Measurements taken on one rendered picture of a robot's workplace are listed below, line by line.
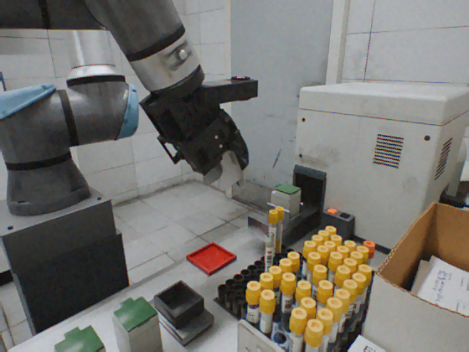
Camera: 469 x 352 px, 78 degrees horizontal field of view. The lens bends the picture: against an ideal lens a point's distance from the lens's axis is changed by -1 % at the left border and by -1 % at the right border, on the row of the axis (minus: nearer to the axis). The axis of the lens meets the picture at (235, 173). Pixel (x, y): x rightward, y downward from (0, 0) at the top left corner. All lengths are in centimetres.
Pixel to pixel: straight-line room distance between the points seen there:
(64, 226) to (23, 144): 17
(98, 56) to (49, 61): 194
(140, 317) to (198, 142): 22
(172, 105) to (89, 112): 31
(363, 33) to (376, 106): 147
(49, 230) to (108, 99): 27
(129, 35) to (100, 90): 32
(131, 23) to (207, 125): 14
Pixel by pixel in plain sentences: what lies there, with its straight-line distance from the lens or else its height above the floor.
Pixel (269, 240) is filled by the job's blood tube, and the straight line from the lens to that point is 46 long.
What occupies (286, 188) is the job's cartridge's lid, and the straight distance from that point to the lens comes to 61.
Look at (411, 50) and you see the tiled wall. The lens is 195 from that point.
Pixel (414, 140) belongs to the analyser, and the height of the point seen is 110.
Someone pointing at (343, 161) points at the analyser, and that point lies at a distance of 64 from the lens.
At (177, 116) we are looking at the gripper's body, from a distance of 37.
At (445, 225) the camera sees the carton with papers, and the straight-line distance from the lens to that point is 56.
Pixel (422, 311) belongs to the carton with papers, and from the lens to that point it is 34.
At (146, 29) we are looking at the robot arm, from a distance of 34.
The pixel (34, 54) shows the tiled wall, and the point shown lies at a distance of 259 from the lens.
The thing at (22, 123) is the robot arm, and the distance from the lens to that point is 65.
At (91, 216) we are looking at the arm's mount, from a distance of 66.
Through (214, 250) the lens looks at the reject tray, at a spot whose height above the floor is 88.
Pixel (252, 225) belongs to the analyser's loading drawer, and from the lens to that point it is 60.
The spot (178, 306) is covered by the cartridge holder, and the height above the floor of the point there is 89.
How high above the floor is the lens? 122
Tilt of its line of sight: 20 degrees down
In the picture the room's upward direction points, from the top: straight up
